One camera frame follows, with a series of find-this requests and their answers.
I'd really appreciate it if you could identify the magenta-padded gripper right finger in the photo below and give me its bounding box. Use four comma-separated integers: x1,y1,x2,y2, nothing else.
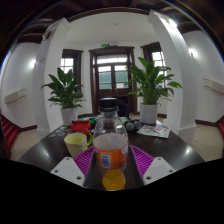
124,144,176,190

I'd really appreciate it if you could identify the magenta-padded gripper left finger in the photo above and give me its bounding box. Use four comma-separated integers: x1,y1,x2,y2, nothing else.
49,145,99,188

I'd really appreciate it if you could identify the clear orange drink bottle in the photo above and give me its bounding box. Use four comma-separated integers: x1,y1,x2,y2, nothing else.
92,97,130,192

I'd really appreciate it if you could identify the pale yellow cup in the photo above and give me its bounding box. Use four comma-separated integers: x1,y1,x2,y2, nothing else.
63,132,94,158

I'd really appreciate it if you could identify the printed paper leaflet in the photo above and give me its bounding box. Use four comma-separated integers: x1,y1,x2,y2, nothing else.
136,123,171,139

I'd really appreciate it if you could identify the red box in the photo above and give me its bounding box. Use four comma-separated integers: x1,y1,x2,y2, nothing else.
70,119,92,132

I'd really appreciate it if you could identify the red carpeted staircase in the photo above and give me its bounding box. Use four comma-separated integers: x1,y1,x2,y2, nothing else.
0,114,19,151

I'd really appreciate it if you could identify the green plant in white pot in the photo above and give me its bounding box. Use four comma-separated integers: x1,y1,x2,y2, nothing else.
128,57,183,125
41,67,86,127

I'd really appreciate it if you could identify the dark wooden glazed door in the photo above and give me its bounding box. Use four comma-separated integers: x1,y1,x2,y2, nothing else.
88,46,138,116

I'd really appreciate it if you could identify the dark wood-framed window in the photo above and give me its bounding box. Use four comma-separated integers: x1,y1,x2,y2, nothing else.
141,42,167,78
60,49,84,91

